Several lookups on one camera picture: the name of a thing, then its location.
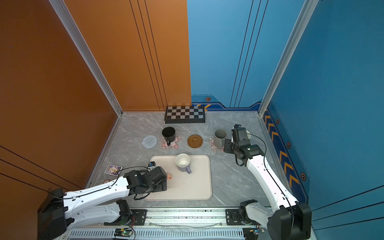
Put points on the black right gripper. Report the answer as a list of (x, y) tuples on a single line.
[(227, 143)]

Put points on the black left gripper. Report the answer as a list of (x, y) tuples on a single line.
[(162, 187)]

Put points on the grey mug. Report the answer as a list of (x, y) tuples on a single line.
[(219, 138)]

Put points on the pink flower coaster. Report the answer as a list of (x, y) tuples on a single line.
[(174, 145), (213, 147)]

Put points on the light blue woven coaster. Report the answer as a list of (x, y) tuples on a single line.
[(150, 141)]

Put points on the brown wooden round coaster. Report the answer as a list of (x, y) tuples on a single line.
[(195, 141)]

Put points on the black mug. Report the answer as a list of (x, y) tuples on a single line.
[(169, 134)]

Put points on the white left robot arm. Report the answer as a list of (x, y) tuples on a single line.
[(104, 203)]

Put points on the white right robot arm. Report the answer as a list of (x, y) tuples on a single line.
[(287, 218)]

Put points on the purple playing card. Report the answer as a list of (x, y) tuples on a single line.
[(113, 170)]

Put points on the white lavender mug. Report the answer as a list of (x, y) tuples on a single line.
[(183, 162)]

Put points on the green circuit board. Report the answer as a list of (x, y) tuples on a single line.
[(123, 233)]

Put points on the beige serving tray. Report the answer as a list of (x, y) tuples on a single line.
[(183, 186)]

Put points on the black white chessboard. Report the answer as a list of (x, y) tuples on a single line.
[(185, 115)]

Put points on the small right circuit board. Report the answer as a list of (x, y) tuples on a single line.
[(252, 233)]

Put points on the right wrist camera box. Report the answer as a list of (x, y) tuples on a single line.
[(239, 134)]

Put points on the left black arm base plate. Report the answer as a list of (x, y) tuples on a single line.
[(139, 216)]

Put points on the aluminium front rail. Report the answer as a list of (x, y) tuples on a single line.
[(200, 223)]

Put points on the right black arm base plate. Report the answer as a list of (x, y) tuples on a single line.
[(235, 217)]

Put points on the aluminium right corner post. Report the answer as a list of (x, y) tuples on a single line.
[(292, 43)]

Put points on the aluminium corner post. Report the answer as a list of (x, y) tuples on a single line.
[(75, 34), (292, 43)]

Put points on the aluminium left corner post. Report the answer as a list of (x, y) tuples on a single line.
[(75, 34)]

